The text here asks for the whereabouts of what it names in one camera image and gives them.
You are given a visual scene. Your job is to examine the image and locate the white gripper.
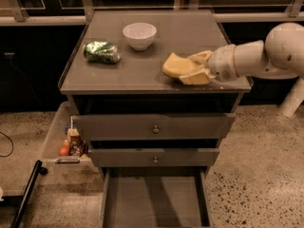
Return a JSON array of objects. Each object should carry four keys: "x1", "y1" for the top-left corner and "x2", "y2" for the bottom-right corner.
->
[{"x1": 179, "y1": 45, "x2": 238, "y2": 86}]

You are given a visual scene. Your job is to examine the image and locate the yellow sponge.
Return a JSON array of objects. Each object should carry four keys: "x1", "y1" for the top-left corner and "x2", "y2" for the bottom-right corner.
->
[{"x1": 162, "y1": 52, "x2": 198, "y2": 78}]

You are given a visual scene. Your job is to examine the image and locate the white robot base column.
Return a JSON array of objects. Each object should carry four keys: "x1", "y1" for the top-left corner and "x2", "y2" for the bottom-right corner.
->
[{"x1": 279, "y1": 78, "x2": 304, "y2": 117}]

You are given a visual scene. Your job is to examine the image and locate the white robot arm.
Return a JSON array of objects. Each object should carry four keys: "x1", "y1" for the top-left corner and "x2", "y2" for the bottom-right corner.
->
[{"x1": 179, "y1": 22, "x2": 304, "y2": 85}]

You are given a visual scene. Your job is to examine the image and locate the grey top drawer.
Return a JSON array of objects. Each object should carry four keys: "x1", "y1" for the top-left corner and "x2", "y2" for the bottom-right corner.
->
[{"x1": 73, "y1": 113, "x2": 236, "y2": 141}]

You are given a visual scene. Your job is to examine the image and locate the grey drawer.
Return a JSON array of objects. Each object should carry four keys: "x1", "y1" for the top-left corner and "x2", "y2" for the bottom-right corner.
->
[
  {"x1": 73, "y1": 113, "x2": 236, "y2": 141},
  {"x1": 100, "y1": 167, "x2": 213, "y2": 228},
  {"x1": 90, "y1": 148, "x2": 219, "y2": 167}
]

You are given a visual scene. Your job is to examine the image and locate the grey drawer cabinet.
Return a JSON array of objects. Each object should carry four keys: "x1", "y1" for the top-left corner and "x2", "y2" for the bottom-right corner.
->
[{"x1": 57, "y1": 9, "x2": 255, "y2": 228}]

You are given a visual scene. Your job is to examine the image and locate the grey middle drawer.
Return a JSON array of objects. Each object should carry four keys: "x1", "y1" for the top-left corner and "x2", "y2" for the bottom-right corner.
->
[{"x1": 90, "y1": 148, "x2": 219, "y2": 167}]

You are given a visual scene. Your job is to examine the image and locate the grey bottom drawer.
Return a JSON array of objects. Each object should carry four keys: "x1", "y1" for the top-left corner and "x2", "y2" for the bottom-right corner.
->
[{"x1": 100, "y1": 167, "x2": 213, "y2": 228}]

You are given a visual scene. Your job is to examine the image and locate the white ceramic bowl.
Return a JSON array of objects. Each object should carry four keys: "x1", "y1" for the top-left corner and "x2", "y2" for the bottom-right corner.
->
[{"x1": 123, "y1": 23, "x2": 157, "y2": 50}]

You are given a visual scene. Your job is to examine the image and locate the crushed green soda can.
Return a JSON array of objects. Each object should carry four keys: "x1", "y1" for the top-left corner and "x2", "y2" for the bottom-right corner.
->
[{"x1": 83, "y1": 41, "x2": 120, "y2": 64}]

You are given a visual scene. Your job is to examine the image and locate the brown snack bag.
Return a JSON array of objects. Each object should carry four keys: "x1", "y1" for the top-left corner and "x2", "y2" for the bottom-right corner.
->
[{"x1": 66, "y1": 128, "x2": 85, "y2": 157}]

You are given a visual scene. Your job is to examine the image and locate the clear plastic storage bin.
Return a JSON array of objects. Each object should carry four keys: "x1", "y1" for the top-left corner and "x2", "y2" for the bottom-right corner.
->
[{"x1": 42, "y1": 102, "x2": 95, "y2": 170}]

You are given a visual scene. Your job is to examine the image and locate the red round fruit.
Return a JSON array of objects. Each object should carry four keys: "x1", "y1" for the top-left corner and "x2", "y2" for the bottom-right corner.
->
[{"x1": 58, "y1": 146, "x2": 69, "y2": 156}]

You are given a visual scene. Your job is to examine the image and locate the black metal stand leg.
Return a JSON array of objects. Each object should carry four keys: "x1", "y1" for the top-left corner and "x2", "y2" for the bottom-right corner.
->
[{"x1": 10, "y1": 160, "x2": 48, "y2": 228}]

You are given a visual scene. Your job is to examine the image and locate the black floor cable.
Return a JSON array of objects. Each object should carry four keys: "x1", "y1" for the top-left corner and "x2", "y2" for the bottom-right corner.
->
[{"x1": 0, "y1": 129, "x2": 15, "y2": 158}]

